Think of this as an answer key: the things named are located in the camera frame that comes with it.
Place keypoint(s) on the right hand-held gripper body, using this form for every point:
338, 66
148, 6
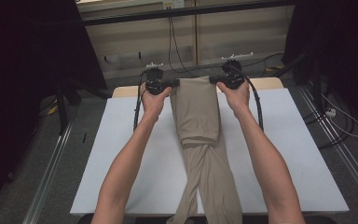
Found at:
233, 74

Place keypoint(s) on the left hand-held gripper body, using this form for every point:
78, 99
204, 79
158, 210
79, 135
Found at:
154, 79

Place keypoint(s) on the beige pants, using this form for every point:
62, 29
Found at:
199, 112

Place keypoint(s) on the person's right hand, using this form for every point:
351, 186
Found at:
238, 99

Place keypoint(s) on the person's left hand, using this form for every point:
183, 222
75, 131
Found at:
152, 104

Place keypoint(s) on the light wooden cabinet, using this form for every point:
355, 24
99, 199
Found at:
230, 37

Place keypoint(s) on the yellow floor tape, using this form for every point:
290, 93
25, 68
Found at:
275, 68
52, 109

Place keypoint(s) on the black horizontal bar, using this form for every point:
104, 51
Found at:
199, 11

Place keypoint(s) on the white table mat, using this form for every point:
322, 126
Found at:
286, 140

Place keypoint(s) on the black stand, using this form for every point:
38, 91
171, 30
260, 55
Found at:
62, 105
317, 81

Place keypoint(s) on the small black floor object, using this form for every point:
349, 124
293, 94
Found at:
84, 137

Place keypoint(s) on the white power strip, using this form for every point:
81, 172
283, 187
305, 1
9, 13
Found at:
331, 112

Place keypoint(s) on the black curtain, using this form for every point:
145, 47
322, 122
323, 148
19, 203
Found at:
345, 46
18, 77

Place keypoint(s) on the white wall socket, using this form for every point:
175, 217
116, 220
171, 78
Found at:
174, 3

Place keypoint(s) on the aluminium floor rail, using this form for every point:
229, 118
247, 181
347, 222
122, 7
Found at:
348, 158
46, 180

